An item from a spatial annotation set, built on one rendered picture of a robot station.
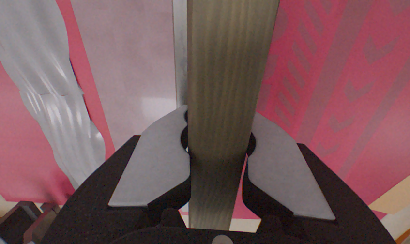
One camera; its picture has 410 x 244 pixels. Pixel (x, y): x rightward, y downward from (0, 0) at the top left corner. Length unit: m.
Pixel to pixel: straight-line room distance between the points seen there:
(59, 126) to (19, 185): 0.17
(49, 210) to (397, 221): 0.51
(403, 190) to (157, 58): 0.35
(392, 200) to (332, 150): 0.14
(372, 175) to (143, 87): 0.30
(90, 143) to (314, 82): 0.25
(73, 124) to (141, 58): 0.11
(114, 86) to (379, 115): 0.27
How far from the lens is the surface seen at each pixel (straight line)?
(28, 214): 0.37
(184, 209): 0.23
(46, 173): 0.34
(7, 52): 0.24
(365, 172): 0.30
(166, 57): 0.17
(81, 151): 0.26
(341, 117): 0.22
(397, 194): 0.36
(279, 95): 0.18
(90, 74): 0.21
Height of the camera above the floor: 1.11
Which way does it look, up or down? 60 degrees down
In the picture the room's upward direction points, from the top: 174 degrees counter-clockwise
